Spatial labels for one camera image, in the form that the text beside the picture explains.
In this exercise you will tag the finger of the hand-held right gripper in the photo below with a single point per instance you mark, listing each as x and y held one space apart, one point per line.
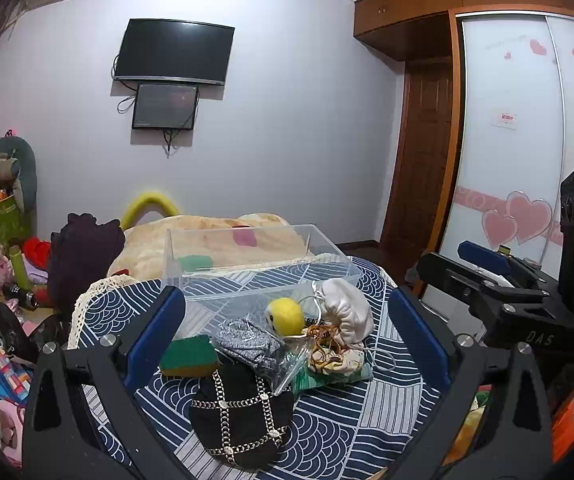
447 275
484 256

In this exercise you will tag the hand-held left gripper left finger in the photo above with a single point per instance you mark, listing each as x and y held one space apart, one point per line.
157 331

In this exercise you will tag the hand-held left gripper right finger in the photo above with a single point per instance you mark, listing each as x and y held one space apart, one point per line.
417 331

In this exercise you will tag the green soft block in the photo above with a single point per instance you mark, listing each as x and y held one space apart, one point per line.
194 263

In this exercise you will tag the pink soft block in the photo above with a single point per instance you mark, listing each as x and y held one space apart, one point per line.
245 238

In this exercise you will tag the green and yellow sponge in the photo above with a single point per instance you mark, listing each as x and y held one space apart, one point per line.
187 357

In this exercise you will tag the white fabric pouch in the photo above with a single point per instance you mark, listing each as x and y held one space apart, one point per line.
349 312

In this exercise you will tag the beige blanket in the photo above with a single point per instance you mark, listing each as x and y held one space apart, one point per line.
147 247

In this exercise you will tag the white sliding wardrobe with hearts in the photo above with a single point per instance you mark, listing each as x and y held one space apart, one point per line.
507 170

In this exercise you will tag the floral cloth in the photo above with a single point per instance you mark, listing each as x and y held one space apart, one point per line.
337 372

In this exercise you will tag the grey sparkly cloth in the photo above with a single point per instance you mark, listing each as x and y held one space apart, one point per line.
247 342

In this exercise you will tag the clear plastic box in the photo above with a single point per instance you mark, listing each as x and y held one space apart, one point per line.
247 287

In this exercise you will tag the dark maroon cloth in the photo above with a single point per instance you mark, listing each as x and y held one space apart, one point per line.
84 255

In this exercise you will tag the wooden door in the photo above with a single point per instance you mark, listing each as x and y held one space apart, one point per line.
424 160

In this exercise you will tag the blue wave-patterned tablecloth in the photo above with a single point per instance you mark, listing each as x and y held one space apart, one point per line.
347 425

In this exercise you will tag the clear plastic bag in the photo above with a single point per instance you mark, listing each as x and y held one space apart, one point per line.
292 360

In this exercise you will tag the yellow foam hoop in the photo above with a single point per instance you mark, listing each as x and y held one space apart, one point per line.
144 201

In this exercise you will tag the yellow plush ball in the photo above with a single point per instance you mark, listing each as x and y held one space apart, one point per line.
287 315

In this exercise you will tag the red plush toy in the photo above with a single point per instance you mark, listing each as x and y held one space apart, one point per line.
39 252

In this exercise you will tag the green tube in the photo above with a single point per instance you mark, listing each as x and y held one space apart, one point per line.
21 267

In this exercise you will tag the grey plush toy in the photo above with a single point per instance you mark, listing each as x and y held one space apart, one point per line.
22 170

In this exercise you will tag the wooden overhead cabinet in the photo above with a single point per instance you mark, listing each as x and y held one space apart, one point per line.
407 5

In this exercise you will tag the black camera lens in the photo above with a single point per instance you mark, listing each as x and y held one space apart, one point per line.
22 295

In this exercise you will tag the small wall monitor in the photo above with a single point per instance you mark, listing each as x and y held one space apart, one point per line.
165 106

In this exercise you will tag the wall-mounted television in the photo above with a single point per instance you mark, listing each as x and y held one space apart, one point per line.
174 50

